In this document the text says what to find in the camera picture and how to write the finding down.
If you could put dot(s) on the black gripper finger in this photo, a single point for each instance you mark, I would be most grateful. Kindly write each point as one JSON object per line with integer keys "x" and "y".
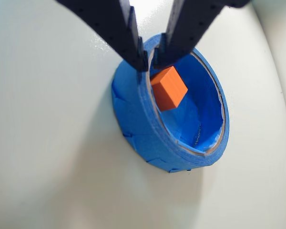
{"x": 114, "y": 31}
{"x": 188, "y": 26}

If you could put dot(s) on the orange cube block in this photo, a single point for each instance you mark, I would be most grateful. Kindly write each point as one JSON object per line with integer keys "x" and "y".
{"x": 171, "y": 88}

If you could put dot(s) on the blue tape roll bin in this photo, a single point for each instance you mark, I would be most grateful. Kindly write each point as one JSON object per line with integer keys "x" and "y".
{"x": 131, "y": 112}

